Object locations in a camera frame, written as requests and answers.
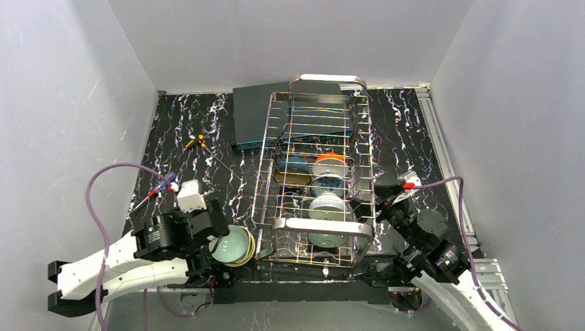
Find teal speckled bowl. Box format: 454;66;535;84
208;225;250;264

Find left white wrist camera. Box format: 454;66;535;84
176;179;207;212

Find dark grey network switch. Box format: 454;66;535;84
232;81;355;151

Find dark blue gold bowl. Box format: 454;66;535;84
273;157;312;187

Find blue white floral bowl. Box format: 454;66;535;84
309;172;347;198

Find orange bowl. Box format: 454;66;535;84
311;152;349;177

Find yellow black pliers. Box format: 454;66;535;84
184;134;210;152

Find blue red screwdriver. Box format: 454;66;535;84
130;172;179;214

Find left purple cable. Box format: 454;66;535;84
85;163;179;331

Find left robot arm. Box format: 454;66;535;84
48;199;230;318

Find thin metal rod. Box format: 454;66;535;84
202;146;242;181

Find yellow rimmed bowl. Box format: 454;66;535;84
227;230;256;268

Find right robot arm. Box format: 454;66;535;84
363;177;520;330

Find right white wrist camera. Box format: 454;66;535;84
393;171;422;204

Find light green bowl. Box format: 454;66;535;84
307;233;348;248

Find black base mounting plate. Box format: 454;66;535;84
167;255;430;310

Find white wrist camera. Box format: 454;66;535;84
393;171;422;204
176;179;207;212

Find pale white ribbed bowl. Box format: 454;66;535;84
308;192;351;221

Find steel wire dish rack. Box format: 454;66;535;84
252;74;375;269

